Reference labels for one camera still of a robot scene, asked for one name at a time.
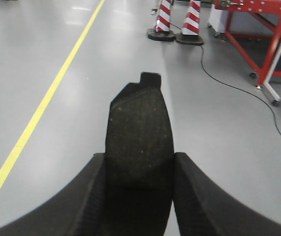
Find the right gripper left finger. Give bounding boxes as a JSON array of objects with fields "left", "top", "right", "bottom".
[{"left": 0, "top": 153, "right": 106, "bottom": 236}]

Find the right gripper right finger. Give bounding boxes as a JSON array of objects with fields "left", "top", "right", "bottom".
[{"left": 173, "top": 152, "right": 281, "bottom": 236}]

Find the black floor cable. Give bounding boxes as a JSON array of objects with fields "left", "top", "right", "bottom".
[{"left": 169, "top": 23, "right": 281, "bottom": 154}]

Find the red metal frame cart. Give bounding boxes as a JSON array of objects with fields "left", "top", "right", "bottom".
[{"left": 214, "top": 0, "right": 281, "bottom": 106}]

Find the left striped traffic cone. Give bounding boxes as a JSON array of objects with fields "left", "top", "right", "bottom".
[{"left": 147, "top": 0, "right": 175, "bottom": 42}]

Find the grey brake pad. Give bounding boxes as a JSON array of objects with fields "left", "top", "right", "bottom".
[{"left": 105, "top": 72, "right": 174, "bottom": 190}]

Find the right striped traffic cone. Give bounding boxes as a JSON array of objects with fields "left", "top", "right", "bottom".
[{"left": 176, "top": 0, "right": 204, "bottom": 46}]

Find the striped traffic cone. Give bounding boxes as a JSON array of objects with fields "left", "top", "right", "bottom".
[
  {"left": 176, "top": 0, "right": 204, "bottom": 46},
  {"left": 147, "top": 0, "right": 175, "bottom": 42}
]

